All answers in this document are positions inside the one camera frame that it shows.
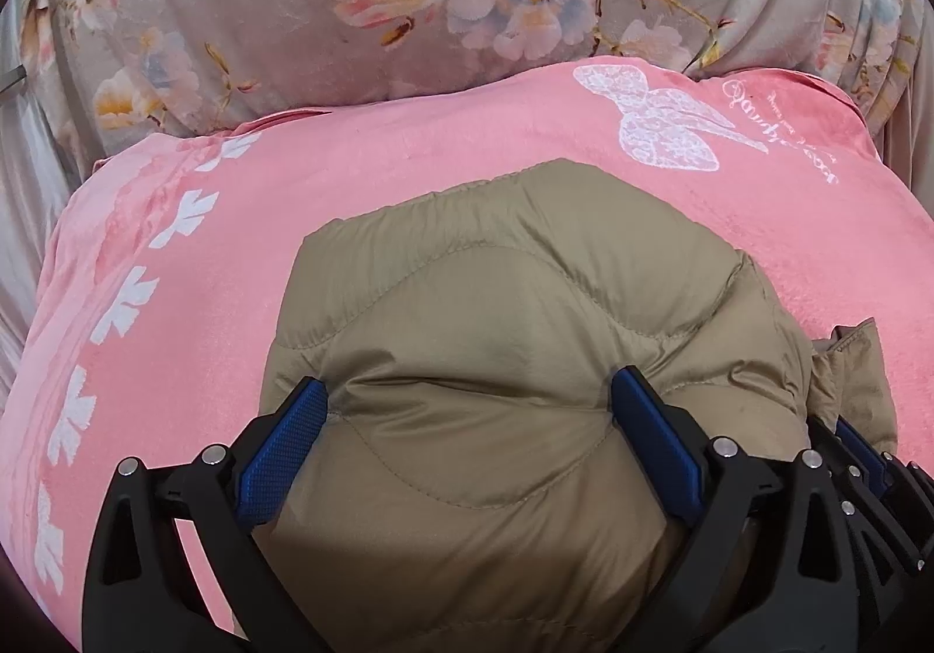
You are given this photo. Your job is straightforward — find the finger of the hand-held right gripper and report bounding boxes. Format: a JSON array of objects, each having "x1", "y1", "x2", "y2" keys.
[{"x1": 808, "y1": 415, "x2": 934, "y2": 577}]

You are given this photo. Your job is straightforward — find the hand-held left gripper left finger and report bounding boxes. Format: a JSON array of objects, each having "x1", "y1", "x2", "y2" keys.
[{"x1": 82, "y1": 376, "x2": 331, "y2": 653}]

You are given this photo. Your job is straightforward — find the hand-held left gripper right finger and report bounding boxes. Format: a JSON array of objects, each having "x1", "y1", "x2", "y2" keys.
[{"x1": 610, "y1": 365, "x2": 880, "y2": 653}]

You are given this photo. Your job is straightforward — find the khaki quilted jacket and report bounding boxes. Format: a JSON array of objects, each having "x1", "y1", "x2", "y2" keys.
[{"x1": 259, "y1": 158, "x2": 900, "y2": 653}]

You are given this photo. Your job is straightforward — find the pink printed blanket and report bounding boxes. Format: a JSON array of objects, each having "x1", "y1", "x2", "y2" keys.
[{"x1": 0, "y1": 56, "x2": 934, "y2": 653}]

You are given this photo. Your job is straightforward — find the white bed sheet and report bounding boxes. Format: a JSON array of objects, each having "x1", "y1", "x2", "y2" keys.
[{"x1": 0, "y1": 4, "x2": 99, "y2": 406}]

